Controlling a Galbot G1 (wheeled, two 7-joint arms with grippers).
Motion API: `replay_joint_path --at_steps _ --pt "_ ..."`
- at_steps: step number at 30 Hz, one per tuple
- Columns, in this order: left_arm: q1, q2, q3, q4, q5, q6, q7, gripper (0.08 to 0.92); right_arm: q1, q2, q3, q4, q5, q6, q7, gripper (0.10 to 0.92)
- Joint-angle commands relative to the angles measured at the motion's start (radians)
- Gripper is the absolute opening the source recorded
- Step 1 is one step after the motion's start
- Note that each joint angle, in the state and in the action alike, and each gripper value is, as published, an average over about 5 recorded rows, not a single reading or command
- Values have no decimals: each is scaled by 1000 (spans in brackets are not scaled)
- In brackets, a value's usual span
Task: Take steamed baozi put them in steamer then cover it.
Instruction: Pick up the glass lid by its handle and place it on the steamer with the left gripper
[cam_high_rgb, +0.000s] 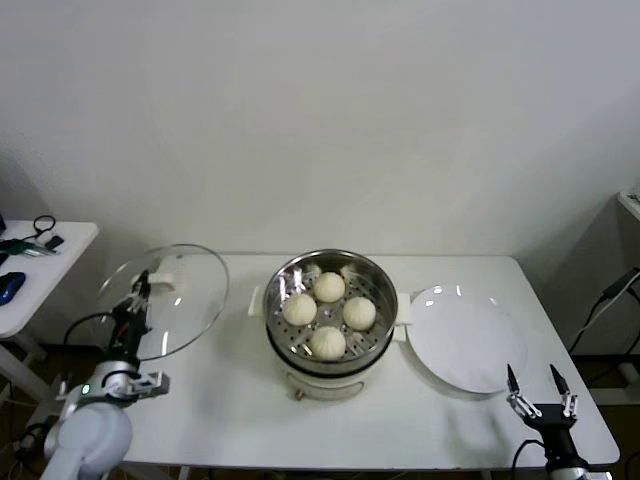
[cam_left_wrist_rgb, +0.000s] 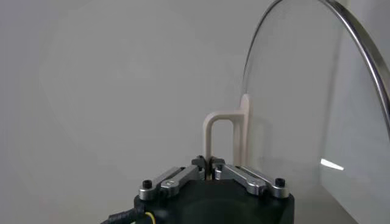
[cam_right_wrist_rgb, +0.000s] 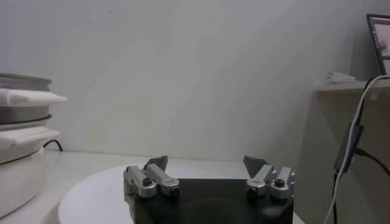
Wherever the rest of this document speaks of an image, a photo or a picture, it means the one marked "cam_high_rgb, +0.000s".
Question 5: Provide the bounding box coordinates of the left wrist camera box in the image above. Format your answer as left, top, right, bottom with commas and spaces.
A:
132, 370, 171, 398

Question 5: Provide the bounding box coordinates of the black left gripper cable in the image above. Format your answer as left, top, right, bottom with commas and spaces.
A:
63, 311, 117, 347

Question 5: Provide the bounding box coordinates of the perforated steel steamer basket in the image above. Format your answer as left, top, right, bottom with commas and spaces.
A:
262, 249, 400, 376

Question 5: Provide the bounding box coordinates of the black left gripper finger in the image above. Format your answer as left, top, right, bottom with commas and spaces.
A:
139, 270, 155, 316
125, 272, 146, 315

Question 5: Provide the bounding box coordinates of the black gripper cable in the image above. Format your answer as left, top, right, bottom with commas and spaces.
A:
63, 311, 117, 347
511, 438, 549, 480

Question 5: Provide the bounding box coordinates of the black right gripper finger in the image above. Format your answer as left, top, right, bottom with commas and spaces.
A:
549, 363, 579, 419
505, 363, 544, 421

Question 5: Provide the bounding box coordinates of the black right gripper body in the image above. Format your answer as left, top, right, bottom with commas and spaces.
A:
521, 402, 584, 462

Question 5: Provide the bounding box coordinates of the green handled tool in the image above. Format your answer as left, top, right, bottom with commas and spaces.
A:
0, 238, 59, 257

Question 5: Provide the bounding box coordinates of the white side table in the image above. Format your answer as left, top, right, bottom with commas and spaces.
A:
0, 221, 100, 416

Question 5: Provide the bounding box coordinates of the white steamed baozi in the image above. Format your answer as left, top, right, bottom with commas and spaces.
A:
283, 293, 318, 327
313, 271, 346, 304
308, 325, 347, 362
341, 296, 377, 332

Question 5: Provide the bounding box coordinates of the white floor power strip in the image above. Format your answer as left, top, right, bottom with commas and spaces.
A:
14, 429, 46, 454

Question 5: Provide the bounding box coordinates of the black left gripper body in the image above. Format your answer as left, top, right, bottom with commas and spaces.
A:
110, 303, 154, 359

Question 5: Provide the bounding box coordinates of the blue computer mouse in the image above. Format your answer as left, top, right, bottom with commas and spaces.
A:
0, 272, 26, 306

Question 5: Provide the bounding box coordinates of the round glass pot lid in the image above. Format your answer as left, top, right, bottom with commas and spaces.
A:
97, 243, 230, 362

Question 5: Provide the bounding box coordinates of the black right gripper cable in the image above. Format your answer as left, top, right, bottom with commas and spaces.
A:
511, 438, 549, 480

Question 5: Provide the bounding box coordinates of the black power adapter cable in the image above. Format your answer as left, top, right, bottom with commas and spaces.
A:
569, 267, 640, 354

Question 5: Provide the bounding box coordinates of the white round plate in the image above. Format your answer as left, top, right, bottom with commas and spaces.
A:
405, 285, 529, 396

